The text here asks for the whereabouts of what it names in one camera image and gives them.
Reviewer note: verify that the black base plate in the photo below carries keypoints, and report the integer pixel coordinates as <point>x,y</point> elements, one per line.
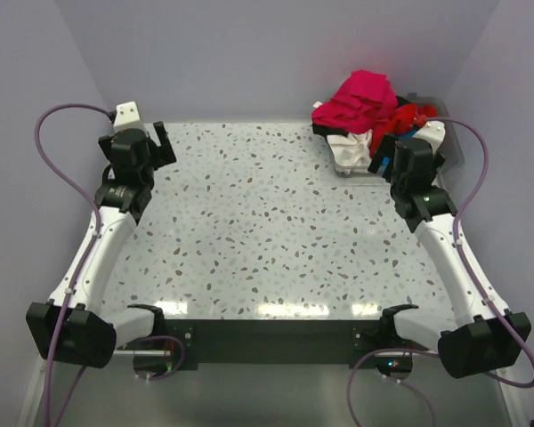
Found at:
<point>281,342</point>

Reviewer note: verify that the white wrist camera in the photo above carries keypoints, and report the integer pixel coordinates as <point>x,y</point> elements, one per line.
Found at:
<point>128,117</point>
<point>433,132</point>

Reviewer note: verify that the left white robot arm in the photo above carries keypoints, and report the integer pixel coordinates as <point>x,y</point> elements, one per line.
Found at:
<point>68,328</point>

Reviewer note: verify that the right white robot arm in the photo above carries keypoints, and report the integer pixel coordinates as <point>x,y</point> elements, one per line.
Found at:
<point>480,333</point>

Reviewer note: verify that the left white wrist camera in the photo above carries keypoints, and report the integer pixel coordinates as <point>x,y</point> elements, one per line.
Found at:
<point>128,117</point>

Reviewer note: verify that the magenta t shirt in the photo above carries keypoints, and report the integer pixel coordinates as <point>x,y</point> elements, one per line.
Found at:
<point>364,101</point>

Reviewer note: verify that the white t shirt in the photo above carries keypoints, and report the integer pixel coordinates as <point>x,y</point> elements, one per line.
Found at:
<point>350,153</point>

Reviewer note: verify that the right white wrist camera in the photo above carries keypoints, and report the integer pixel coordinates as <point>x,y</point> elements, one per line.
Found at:
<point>433,132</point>

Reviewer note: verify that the clear plastic bin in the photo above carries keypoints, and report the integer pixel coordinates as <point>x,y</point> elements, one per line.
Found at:
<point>450,147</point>

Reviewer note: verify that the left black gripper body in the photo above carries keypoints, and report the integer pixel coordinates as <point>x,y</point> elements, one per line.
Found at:
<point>150,168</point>

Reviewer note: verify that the red t shirt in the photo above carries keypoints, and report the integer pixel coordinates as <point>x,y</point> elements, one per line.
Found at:
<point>403,120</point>

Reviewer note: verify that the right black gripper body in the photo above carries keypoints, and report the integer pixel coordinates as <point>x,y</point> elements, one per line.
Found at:
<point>436,163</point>

